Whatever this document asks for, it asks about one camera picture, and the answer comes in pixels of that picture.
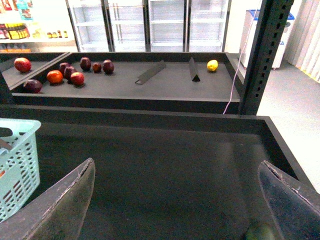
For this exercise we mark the dark purple fruit cluster left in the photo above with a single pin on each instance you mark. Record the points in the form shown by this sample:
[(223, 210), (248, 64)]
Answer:
[(67, 70)]

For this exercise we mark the black upper display tray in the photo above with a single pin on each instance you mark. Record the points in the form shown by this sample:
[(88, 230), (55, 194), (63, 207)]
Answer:
[(170, 90)]

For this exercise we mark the dark purple fruit front left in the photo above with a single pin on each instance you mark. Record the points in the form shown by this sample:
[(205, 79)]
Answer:
[(32, 86)]

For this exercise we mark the dark green avocado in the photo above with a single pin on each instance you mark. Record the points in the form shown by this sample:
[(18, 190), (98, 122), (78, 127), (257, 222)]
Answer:
[(258, 230)]

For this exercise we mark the light blue plastic basket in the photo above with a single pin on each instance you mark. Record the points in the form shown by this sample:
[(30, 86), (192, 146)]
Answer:
[(19, 166)]

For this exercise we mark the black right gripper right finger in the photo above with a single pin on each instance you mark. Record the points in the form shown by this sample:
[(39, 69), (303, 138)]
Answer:
[(294, 207)]

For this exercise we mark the orange fruit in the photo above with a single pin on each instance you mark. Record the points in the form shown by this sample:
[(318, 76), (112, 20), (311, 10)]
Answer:
[(54, 77)]

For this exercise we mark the small dark red fruit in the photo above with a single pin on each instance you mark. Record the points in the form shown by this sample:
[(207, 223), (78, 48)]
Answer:
[(97, 67)]

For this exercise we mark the red fruit in left tray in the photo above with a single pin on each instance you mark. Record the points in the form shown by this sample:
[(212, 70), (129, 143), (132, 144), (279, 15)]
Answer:
[(22, 64)]

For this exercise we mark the dark purple fruit right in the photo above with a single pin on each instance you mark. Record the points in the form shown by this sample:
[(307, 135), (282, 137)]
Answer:
[(108, 66)]

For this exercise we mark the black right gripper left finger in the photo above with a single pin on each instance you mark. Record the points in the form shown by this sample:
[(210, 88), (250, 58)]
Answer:
[(58, 213)]

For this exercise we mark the yellow lemon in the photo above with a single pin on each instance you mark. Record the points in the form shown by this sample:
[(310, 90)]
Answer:
[(212, 65)]

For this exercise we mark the grocery shelf with bottles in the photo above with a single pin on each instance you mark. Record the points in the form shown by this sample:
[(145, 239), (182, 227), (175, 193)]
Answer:
[(35, 26)]

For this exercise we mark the red apple on shelf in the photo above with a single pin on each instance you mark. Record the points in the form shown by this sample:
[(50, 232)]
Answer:
[(77, 78)]

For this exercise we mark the black perforated shelf post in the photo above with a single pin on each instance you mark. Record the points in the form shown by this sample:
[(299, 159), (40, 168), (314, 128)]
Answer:
[(270, 27)]

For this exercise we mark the black triangular divider bar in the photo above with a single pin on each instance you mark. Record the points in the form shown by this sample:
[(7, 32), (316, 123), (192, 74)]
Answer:
[(194, 75)]

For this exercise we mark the glass door refrigerator row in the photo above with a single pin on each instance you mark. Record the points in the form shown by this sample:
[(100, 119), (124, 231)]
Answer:
[(149, 25)]

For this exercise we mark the dark purple fruit back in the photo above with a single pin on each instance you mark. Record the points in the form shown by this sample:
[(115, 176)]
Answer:
[(85, 64)]

